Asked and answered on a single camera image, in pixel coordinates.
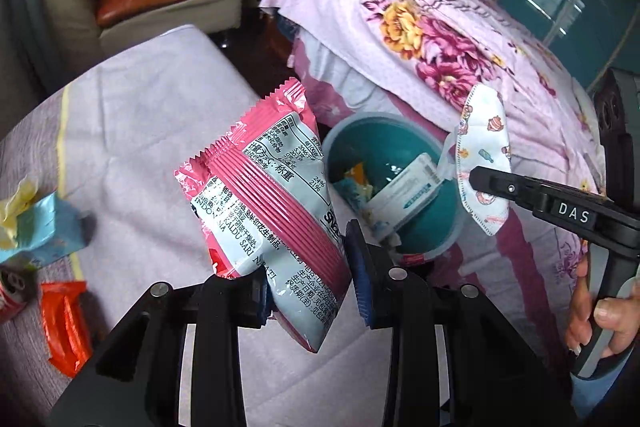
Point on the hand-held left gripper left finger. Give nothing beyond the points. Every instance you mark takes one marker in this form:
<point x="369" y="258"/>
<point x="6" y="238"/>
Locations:
<point x="261" y="303"/>

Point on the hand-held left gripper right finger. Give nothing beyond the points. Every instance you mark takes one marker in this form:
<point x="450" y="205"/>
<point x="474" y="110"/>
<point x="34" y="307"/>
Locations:
<point x="358" y="267"/>

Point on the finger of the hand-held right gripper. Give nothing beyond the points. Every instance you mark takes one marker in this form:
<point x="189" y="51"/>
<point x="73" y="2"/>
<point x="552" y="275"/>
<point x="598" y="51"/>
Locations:
<point x="505" y="189"/>

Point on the white printed face mask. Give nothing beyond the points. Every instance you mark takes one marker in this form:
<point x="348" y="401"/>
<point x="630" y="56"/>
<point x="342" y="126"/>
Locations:
<point x="482" y="122"/>

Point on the white medicine box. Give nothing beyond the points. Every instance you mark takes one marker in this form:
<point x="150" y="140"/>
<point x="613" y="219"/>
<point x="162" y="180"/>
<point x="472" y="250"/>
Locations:
<point x="400" y="198"/>

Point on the pink snack packet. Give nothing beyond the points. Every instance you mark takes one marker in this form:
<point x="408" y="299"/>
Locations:
<point x="280" y="187"/>

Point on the teal trash bin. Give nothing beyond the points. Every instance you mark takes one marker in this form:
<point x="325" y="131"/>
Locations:
<point x="385" y="142"/>

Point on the person's right hand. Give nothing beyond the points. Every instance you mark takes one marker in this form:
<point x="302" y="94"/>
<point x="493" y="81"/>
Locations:
<point x="617" y="319"/>

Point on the pink striped bed sheet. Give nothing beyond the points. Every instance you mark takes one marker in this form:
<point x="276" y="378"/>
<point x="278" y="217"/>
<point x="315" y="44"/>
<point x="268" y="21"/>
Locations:
<point x="525" y="267"/>

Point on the blue denim pants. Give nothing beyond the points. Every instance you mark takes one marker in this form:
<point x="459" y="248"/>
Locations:
<point x="595" y="394"/>

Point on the orange snack wrapper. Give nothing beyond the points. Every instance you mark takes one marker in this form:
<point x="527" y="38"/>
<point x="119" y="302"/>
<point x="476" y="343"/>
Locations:
<point x="65" y="332"/>

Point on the pink floral blanket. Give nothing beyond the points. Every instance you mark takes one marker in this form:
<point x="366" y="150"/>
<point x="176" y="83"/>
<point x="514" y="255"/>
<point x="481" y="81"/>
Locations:
<point x="400" y="7"/>

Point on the light blue carton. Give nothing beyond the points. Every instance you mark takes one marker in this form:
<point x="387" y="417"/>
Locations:
<point x="52" y="227"/>

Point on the purple tablecloth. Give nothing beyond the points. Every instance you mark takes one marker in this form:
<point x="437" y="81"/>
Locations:
<point x="140" y="107"/>

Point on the red soda can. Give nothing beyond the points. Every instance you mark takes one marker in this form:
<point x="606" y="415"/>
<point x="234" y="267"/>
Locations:
<point x="12" y="294"/>

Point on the crumpled yellow wrapper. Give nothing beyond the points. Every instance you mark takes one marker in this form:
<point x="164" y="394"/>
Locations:
<point x="15" y="207"/>

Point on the cream armchair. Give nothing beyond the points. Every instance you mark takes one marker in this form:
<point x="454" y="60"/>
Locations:
<point x="65" y="2"/>

